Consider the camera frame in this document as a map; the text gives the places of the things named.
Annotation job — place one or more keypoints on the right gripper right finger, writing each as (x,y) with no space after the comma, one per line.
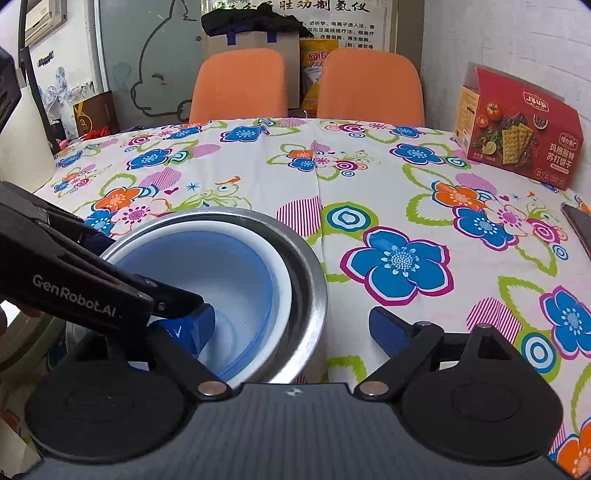
(409,347)

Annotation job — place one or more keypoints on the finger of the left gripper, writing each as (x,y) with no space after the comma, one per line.
(168,302)

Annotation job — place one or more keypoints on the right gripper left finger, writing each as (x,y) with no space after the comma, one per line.
(175,347)

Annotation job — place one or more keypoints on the translucent blue plastic bowl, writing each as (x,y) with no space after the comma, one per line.
(224,271)

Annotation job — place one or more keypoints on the white plastic bowl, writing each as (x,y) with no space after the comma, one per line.
(280,280)

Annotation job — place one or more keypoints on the stainless steel bowl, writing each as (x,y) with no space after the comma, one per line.
(307,311)

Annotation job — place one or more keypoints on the white floral ceramic plate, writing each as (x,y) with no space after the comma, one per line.
(26,342)

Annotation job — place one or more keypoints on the left hand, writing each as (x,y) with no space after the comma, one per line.
(10,310)

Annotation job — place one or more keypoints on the floral tablecloth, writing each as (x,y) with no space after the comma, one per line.
(398,217)

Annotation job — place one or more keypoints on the brown paper bag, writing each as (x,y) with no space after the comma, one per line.
(95,114)

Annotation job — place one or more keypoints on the left orange chair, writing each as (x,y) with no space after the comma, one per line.
(240,84)

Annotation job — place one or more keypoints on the orange chair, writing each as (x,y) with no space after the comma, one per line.
(240,84)
(370,85)

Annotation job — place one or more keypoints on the air conditioner unit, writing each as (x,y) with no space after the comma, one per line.
(42,18)

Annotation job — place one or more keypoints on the red cracker box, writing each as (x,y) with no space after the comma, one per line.
(511,124)

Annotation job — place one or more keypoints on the right orange chair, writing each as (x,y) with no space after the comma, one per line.
(370,85)

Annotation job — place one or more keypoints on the cardboard box with blue tape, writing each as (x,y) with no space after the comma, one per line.
(287,44)

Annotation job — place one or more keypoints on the black cloth on box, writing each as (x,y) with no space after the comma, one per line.
(262,19)

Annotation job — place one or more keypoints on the yellow snack bag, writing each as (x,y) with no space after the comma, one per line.
(313,53)

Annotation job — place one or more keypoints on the wall poster with text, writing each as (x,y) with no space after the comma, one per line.
(354,23)

